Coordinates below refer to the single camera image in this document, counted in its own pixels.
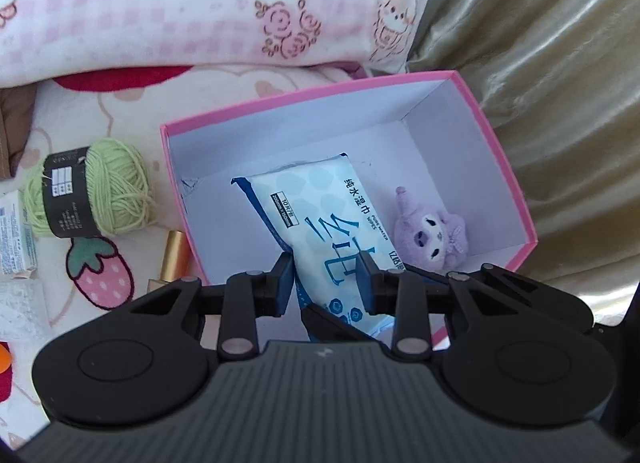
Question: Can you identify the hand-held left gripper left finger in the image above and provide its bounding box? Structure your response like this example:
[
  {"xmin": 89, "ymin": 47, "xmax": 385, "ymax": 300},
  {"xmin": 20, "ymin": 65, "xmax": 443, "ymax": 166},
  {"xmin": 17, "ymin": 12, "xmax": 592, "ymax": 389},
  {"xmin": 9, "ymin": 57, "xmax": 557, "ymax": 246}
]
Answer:
[{"xmin": 114, "ymin": 252, "xmax": 296, "ymax": 362}]

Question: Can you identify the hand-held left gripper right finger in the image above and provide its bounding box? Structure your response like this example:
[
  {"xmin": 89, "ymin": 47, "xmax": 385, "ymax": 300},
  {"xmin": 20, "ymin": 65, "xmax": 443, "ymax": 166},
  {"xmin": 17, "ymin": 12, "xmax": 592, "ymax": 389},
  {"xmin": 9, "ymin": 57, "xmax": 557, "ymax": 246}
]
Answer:
[{"xmin": 357, "ymin": 250, "xmax": 596, "ymax": 362}]

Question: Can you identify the blue white wet wipes pack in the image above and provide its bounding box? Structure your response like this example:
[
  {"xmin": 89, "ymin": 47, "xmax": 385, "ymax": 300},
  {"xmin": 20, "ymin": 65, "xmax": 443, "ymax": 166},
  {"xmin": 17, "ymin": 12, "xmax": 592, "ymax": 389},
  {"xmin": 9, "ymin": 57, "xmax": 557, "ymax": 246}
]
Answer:
[{"xmin": 230, "ymin": 152, "xmax": 407, "ymax": 344}]

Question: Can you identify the pink cardboard box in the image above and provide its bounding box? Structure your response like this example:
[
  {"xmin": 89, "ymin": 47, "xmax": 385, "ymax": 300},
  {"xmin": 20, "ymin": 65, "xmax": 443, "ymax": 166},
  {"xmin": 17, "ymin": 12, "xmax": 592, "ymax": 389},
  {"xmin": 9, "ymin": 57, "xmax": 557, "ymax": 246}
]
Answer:
[{"xmin": 160, "ymin": 70, "xmax": 538, "ymax": 351}]

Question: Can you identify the purple plush toy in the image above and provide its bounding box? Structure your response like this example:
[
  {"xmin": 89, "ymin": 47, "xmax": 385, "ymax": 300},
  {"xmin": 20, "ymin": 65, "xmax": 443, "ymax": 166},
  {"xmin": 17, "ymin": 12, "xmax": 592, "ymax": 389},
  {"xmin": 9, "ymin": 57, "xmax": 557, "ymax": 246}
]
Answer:
[{"xmin": 392, "ymin": 186, "xmax": 471, "ymax": 272}]

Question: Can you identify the gold lipstick tube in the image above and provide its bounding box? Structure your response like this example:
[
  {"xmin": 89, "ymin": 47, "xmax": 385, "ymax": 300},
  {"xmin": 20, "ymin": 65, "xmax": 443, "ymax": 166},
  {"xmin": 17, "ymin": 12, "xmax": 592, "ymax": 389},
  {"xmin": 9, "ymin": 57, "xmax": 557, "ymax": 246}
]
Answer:
[{"xmin": 147, "ymin": 230, "xmax": 192, "ymax": 294}]

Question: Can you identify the green yarn ball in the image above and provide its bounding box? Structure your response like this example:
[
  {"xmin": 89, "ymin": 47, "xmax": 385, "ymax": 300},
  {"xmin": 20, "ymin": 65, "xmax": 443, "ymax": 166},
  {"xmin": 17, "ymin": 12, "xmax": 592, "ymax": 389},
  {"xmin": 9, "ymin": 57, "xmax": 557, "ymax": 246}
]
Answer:
[{"xmin": 24, "ymin": 138, "xmax": 158, "ymax": 239}]

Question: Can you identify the small white blue carton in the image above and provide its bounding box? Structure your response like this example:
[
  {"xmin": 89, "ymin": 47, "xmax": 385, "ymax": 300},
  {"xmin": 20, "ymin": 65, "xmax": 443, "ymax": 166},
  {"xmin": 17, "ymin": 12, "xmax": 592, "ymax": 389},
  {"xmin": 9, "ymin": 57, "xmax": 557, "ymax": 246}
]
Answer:
[{"xmin": 0, "ymin": 190, "xmax": 39, "ymax": 279}]

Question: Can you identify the beige satin cloth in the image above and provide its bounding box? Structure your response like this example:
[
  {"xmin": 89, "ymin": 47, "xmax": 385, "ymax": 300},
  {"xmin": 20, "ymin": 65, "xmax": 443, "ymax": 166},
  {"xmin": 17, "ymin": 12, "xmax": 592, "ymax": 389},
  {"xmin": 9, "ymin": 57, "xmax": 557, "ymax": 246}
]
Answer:
[{"xmin": 405, "ymin": 0, "xmax": 640, "ymax": 330}]

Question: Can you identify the brown cloth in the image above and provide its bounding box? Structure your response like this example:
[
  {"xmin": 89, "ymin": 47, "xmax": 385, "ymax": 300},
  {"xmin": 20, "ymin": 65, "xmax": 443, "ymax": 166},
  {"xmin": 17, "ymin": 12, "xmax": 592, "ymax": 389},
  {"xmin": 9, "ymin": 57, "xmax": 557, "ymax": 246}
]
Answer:
[{"xmin": 0, "ymin": 86, "xmax": 39, "ymax": 179}]

